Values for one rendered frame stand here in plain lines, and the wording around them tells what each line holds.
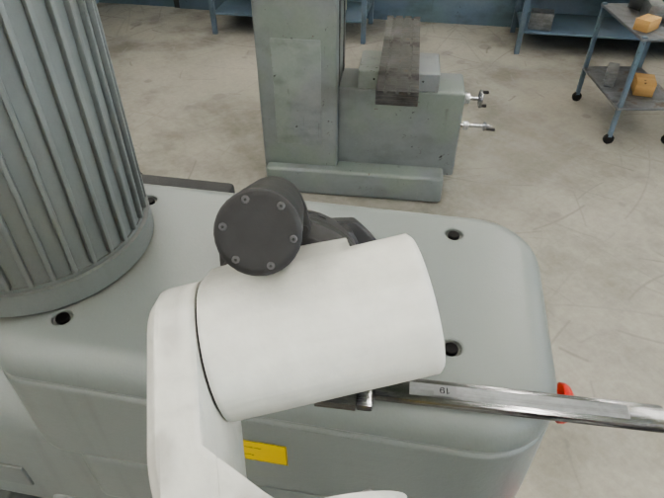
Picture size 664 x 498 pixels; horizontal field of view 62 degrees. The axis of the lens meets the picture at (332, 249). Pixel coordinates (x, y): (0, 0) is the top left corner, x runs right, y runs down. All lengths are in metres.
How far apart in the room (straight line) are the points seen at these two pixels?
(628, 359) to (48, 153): 3.00
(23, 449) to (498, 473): 0.48
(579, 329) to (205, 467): 3.09
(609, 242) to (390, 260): 3.68
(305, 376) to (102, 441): 0.36
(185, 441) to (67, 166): 0.29
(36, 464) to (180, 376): 0.51
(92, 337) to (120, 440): 0.11
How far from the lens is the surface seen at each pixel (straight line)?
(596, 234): 3.93
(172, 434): 0.22
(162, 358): 0.23
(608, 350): 3.21
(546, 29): 6.49
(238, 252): 0.22
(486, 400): 0.42
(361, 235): 0.43
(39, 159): 0.45
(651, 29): 4.84
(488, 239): 0.56
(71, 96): 0.45
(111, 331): 0.49
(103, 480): 0.67
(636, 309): 3.50
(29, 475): 0.76
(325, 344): 0.23
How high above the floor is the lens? 2.23
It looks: 40 degrees down
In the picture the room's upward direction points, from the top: straight up
